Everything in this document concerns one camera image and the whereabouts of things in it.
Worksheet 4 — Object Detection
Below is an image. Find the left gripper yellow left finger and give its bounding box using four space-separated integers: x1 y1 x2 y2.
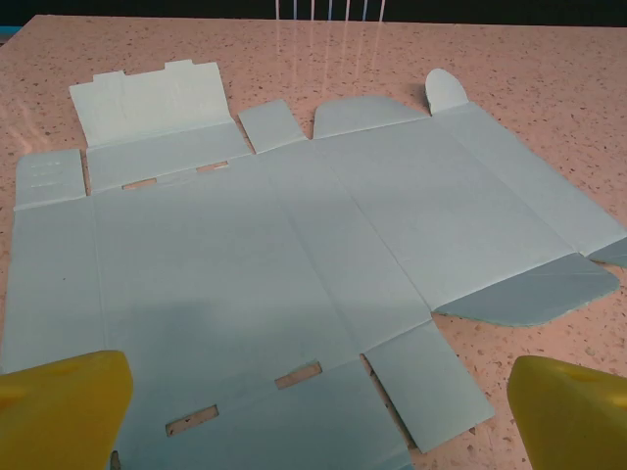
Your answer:
0 350 134 470

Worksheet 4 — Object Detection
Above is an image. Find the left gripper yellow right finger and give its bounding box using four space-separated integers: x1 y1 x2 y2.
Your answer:
506 354 627 470

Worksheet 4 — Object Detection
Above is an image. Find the pale blue paper box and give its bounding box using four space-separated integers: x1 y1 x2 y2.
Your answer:
0 59 627 470

